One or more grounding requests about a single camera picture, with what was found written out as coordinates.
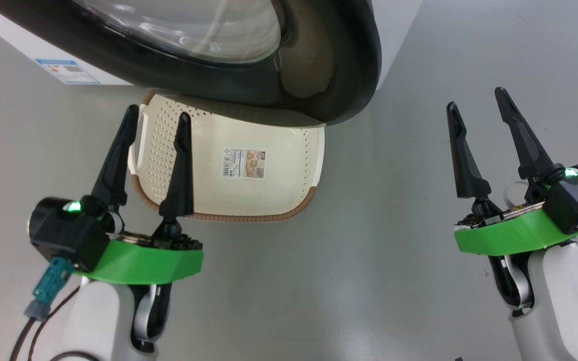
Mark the white front-load washing machine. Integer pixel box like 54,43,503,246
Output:
0,0,424,92

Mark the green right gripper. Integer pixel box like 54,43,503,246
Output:
446,87,578,256

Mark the black round glass door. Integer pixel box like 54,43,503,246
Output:
0,0,383,128

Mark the left cable with teal plug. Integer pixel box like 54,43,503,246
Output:
8,257,100,361

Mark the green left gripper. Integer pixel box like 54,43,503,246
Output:
76,104,204,285

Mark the cream basket with brown rim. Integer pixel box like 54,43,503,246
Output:
127,93,326,223

